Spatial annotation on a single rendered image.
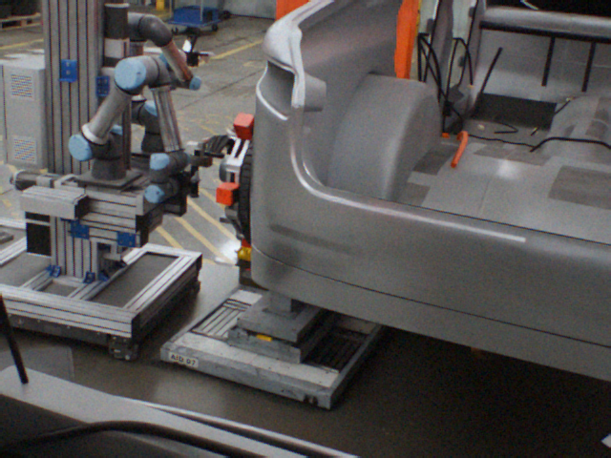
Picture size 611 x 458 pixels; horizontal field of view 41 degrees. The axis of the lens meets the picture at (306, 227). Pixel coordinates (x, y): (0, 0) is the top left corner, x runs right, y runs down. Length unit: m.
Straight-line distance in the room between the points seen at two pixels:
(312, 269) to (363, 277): 0.18
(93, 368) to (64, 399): 2.74
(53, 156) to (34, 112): 0.23
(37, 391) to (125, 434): 0.14
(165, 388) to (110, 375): 0.27
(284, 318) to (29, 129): 1.45
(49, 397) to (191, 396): 2.54
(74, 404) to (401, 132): 2.25
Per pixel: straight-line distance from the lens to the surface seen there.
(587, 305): 2.32
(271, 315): 3.79
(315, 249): 2.49
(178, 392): 3.62
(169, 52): 4.08
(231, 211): 3.49
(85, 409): 1.05
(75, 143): 3.51
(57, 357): 3.23
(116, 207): 3.66
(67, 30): 3.81
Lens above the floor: 1.93
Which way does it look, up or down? 21 degrees down
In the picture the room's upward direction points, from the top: 5 degrees clockwise
